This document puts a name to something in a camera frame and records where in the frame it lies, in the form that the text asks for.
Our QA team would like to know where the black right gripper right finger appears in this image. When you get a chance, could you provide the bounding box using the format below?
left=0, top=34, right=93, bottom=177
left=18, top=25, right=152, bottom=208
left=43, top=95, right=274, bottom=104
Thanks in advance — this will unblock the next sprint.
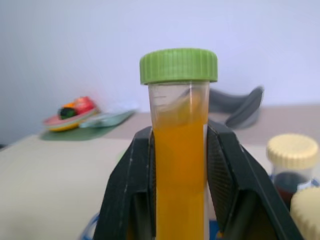
left=205, top=119, right=306, bottom=240

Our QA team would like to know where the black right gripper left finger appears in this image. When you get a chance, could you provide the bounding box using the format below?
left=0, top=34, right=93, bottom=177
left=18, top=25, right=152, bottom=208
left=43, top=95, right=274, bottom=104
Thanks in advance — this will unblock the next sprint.
left=93, top=125, right=157, bottom=240

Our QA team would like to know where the blue test tube rack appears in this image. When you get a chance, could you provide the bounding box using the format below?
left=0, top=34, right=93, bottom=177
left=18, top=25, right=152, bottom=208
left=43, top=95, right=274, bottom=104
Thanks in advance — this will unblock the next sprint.
left=79, top=172, right=320, bottom=240

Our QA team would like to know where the stack of colourful plates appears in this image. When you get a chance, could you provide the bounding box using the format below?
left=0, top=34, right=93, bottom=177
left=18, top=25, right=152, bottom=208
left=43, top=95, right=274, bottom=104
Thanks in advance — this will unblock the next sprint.
left=42, top=107, right=101, bottom=133

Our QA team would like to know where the red and orange toy food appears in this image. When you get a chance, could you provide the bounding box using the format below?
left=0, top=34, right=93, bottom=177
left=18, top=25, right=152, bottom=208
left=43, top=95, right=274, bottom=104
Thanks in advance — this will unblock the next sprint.
left=57, top=96, right=97, bottom=119

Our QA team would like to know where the cream-capped dark red test tube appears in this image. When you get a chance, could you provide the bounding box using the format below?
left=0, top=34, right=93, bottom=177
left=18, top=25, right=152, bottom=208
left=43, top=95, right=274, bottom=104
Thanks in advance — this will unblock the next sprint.
left=265, top=133, right=319, bottom=210

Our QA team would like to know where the green-capped yellow liquid test tube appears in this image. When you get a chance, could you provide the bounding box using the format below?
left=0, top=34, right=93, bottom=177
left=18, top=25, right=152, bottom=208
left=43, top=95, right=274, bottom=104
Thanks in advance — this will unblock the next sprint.
left=139, top=48, right=219, bottom=240

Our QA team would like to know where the grey curved object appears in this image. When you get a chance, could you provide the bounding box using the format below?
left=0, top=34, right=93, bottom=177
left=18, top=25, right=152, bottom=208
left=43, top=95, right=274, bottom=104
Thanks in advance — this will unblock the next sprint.
left=208, top=85, right=265, bottom=130

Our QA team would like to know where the green mat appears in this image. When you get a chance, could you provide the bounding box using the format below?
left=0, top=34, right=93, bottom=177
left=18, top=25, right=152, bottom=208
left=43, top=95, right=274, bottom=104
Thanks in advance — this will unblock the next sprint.
left=39, top=122, right=118, bottom=142

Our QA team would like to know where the clear plastic bag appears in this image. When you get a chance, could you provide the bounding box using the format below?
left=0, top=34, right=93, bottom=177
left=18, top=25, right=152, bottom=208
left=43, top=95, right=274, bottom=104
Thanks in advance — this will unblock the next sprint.
left=79, top=101, right=140, bottom=129

